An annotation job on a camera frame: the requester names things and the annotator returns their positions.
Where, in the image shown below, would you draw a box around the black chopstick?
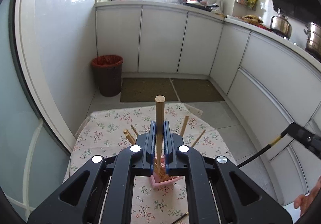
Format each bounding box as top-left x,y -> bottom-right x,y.
171,212 -> 189,224
237,130 -> 288,168

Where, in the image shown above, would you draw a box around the pink perforated utensil holder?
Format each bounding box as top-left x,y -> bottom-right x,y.
150,157 -> 183,189

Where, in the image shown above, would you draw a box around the curved bamboo chopstick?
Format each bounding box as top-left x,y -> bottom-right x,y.
191,130 -> 206,148

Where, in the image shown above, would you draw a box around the person's right hand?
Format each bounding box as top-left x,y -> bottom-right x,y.
294,179 -> 320,216

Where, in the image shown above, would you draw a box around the floral tablecloth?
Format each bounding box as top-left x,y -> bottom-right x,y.
62,102 -> 239,224

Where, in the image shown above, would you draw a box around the dark floor mat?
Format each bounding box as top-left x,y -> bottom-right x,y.
171,78 -> 224,103
120,78 -> 179,102

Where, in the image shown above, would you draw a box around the white lower cabinets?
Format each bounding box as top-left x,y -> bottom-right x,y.
94,0 -> 321,205

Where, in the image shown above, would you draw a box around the red-lined brown trash bin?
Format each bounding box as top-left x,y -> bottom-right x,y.
91,55 -> 124,97

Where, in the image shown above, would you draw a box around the steel stock pot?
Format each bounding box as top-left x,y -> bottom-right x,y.
304,22 -> 321,55

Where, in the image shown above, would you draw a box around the glass sliding door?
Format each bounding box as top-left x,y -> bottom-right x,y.
1,0 -> 70,223

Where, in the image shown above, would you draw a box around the steel kettle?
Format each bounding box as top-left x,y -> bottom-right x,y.
270,8 -> 292,39

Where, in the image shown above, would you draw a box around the basket of food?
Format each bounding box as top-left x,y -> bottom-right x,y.
242,14 -> 263,24

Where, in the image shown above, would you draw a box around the black frying pan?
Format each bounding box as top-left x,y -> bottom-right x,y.
184,0 -> 219,12

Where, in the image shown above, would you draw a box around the yellow snack bag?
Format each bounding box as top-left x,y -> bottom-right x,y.
246,0 -> 258,10

